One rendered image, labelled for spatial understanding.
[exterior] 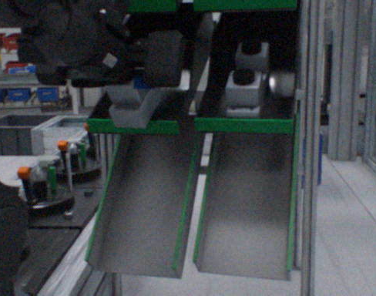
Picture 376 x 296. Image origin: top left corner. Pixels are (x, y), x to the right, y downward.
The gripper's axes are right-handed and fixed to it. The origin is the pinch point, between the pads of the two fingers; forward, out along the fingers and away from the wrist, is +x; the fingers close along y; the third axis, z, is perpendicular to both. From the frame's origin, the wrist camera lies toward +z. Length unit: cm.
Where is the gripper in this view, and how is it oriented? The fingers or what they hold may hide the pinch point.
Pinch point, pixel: (128, 73)
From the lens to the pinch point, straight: 67.3
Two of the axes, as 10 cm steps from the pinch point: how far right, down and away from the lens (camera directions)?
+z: 1.2, -9.8, 1.5
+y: -9.2, -0.6, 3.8
